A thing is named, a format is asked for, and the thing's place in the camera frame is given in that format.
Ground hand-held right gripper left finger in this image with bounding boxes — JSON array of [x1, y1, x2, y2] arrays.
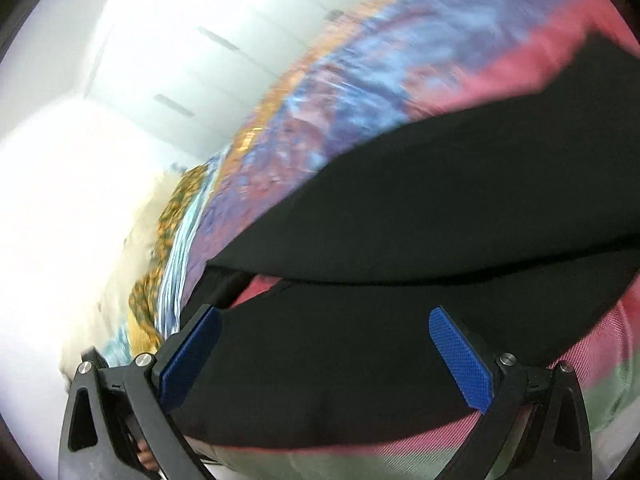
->
[[57, 304, 222, 480]]

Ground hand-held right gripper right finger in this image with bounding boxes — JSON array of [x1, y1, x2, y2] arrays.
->
[[428, 306, 594, 480]]

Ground black pants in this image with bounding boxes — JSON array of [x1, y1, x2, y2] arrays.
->
[[170, 35, 640, 453]]

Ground light blue striped sheet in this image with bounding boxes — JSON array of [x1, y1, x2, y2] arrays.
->
[[156, 155, 221, 338]]

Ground yellow floral quilt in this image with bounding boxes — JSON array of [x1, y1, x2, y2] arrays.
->
[[127, 162, 221, 356]]

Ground cream padded headboard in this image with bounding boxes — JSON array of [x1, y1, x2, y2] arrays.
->
[[0, 100, 168, 386]]

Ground white wardrobe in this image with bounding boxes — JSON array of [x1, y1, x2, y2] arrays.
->
[[82, 0, 451, 158]]

